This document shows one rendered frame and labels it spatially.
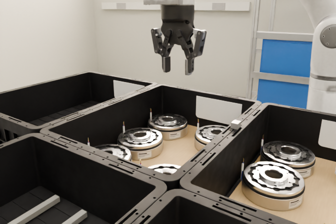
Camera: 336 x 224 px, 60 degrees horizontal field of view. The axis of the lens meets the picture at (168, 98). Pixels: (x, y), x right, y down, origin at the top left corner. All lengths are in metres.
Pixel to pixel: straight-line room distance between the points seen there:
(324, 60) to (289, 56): 1.60
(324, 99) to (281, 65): 1.61
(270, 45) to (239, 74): 1.10
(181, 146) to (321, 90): 0.41
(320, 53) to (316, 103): 0.14
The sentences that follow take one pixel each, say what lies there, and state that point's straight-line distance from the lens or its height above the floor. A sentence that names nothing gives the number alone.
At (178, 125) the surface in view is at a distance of 0.73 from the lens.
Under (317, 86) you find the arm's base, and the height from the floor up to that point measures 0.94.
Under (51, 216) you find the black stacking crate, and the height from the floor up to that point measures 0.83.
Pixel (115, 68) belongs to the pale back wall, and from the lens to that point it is 4.37.
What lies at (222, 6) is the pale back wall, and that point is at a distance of 3.42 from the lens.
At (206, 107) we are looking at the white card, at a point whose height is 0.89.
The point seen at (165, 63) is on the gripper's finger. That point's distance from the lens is 0.70.
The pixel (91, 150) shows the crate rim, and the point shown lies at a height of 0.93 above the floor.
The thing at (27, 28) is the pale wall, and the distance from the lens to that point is 3.79.
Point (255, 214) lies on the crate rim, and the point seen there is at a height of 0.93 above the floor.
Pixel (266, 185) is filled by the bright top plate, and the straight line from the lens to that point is 0.54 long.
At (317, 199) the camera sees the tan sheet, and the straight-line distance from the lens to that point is 0.59.
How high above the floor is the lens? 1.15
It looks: 18 degrees down
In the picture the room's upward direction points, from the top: straight up
